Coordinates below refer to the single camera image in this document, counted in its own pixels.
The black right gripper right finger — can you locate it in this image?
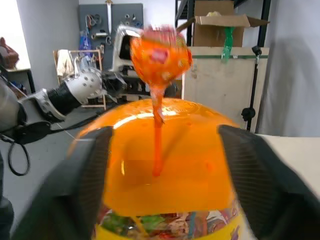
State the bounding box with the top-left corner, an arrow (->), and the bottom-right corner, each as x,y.
218,124 -> 320,240

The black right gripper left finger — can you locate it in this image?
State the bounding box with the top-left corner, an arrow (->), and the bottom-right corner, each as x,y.
9,126 -> 115,240

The orange lollipop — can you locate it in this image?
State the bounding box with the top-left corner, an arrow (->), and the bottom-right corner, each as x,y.
129,23 -> 194,177

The orange plastic jar lid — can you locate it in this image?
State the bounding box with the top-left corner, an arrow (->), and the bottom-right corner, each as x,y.
67,97 -> 241,217

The wooden drying rack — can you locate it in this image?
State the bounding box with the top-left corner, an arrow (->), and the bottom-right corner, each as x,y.
52,48 -> 108,111

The silver white machine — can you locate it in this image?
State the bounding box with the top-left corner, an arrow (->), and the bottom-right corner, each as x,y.
110,23 -> 186,96

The white hanging cloth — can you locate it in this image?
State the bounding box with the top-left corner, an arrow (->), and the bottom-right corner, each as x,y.
56,49 -> 76,77

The grey tool pegboard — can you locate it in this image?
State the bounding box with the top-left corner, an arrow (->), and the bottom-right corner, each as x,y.
78,2 -> 145,71

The black clamp stand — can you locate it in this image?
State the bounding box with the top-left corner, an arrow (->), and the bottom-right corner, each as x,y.
240,45 -> 263,132

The pale wooden crate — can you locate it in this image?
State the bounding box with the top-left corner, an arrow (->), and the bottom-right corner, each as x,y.
181,45 -> 270,134

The person in background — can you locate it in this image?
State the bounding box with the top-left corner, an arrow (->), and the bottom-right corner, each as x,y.
0,36 -> 20,70

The open cardboard box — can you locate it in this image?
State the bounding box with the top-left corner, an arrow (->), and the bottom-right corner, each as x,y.
176,0 -> 271,48

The green plastic bag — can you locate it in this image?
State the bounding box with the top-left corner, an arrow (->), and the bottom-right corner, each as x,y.
220,25 -> 237,64

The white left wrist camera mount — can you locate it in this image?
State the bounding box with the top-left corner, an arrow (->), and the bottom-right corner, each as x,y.
63,67 -> 108,106

